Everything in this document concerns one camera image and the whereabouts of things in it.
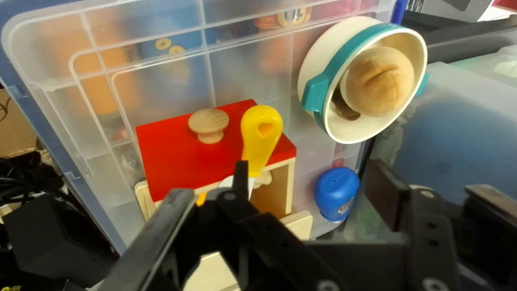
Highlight gripper right finger with metal pad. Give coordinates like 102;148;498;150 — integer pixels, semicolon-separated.
363;158;517;291

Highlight gripper left finger with metal pad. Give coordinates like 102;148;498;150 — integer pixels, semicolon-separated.
98;159;346;291

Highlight orange red box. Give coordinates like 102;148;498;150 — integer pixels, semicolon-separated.
135;96;300;203

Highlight yellow ball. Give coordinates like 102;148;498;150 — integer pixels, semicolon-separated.
240;103;285;180

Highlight white bowl teal band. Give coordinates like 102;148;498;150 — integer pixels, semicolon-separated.
296;14;432;146

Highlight black power adapter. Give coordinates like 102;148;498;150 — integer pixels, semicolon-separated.
4;192;120;289

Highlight blue round toy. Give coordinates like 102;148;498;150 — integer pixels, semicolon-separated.
312;164;363;224

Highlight clear tote dark grey lid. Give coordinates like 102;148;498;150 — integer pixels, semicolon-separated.
371;9;517;206

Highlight clear compartment container blue latches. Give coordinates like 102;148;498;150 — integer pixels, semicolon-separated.
0;0;411;255

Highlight black cable bundle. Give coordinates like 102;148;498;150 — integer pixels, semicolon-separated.
0;148;68;208

